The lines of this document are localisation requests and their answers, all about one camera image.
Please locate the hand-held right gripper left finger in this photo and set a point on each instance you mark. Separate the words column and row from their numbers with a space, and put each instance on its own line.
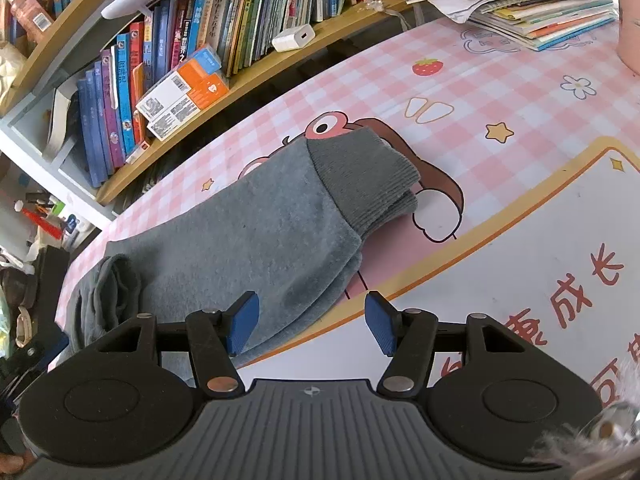
column 244, row 322

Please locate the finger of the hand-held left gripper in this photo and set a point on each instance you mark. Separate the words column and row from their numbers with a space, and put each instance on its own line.
column 47, row 352

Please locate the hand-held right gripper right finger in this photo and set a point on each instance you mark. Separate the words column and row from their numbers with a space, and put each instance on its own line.
column 381, row 322

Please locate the grey sweatpants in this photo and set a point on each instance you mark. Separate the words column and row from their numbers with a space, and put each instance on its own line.
column 250, row 225

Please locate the person's left hand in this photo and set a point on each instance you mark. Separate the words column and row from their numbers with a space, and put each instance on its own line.
column 11, row 462

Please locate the dark bag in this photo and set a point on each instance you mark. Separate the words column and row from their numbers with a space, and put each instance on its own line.
column 45, row 270

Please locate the pens in holder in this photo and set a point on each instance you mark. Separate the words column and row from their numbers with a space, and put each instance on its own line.
column 40, row 202

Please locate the pink checked cartoon desk mat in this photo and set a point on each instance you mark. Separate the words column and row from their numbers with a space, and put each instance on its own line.
column 500, row 185

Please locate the grey fluffy sleeve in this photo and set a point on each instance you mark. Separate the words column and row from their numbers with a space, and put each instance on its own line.
column 565, row 447

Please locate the orange blue white box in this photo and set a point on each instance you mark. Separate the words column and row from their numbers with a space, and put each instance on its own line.
column 172, row 82

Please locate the wooden bookshelf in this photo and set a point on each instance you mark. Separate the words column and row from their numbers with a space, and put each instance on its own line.
column 280, row 67

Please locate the white charger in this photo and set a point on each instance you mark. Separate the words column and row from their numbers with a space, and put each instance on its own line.
column 294, row 39

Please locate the row of books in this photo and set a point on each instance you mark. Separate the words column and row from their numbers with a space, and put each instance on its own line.
column 165, row 35

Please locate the pink pump bottle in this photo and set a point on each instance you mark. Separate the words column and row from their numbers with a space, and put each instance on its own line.
column 31, row 15

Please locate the stack of booklets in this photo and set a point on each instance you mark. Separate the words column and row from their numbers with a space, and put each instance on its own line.
column 525, row 15

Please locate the pink container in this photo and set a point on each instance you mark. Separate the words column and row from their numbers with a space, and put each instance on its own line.
column 630, row 25

